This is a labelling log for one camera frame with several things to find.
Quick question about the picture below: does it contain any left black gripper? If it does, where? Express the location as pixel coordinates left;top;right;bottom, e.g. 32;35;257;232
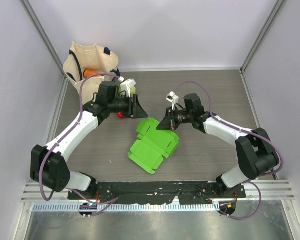
108;93;148;119

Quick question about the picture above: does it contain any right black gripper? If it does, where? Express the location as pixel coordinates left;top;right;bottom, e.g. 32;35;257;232
157;106;194;131

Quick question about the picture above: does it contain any green paper box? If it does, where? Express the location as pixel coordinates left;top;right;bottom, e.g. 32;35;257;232
127;118;180;175

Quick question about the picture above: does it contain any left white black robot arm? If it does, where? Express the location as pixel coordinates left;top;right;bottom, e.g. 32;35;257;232
30;79;148;200

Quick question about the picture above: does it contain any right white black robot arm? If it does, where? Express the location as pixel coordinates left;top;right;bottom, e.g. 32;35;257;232
157;91;280;198

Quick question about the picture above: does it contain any red bell pepper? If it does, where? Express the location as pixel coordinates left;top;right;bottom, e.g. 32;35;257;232
117;112;126;120

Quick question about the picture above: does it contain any green cabbage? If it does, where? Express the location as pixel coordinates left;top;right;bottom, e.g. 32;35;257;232
130;86;137;95

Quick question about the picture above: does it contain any orange carrot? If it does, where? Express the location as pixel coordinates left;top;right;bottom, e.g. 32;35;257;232
83;69;103;79

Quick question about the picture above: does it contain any beige canvas tote bag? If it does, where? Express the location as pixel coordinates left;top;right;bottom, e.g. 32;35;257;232
63;43;120;104

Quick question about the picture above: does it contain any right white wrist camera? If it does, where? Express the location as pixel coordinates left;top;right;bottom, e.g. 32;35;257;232
166;91;179;111

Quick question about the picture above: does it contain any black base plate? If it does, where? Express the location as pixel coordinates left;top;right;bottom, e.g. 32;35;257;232
79;181;246;205

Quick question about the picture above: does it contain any white slotted cable duct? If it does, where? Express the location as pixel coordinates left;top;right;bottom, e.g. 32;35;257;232
32;201;220;213

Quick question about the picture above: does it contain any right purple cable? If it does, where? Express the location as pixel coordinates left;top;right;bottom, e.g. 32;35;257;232
171;81;285;221

